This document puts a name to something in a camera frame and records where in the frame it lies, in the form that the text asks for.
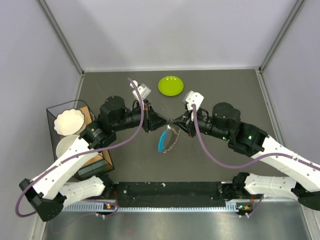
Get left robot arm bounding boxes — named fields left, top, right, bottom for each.
left=19, top=96, right=169, bottom=222

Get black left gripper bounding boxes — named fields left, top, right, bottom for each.
left=113, top=99, right=170, bottom=133

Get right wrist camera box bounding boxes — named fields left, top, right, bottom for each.
left=182, top=90, right=204, bottom=121

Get plain white bowl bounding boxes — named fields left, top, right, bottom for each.
left=55, top=134, right=79, bottom=159

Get metal key organizer blue handle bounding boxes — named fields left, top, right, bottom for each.
left=157, top=120, right=181, bottom=154

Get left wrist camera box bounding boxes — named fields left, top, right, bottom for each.
left=130, top=80, right=152, bottom=101

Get white scalloped bowl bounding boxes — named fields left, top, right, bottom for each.
left=54, top=108, right=86, bottom=137

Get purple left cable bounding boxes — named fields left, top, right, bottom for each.
left=15, top=77, right=146, bottom=218

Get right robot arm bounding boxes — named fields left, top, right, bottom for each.
left=173, top=102, right=320, bottom=211

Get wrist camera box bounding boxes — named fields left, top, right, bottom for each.
left=182, top=90, right=204, bottom=121
left=130, top=80, right=152, bottom=101

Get lime green plate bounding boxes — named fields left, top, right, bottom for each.
left=158, top=75, right=184, bottom=97

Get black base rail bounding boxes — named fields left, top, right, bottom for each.
left=101, top=181, right=251, bottom=208

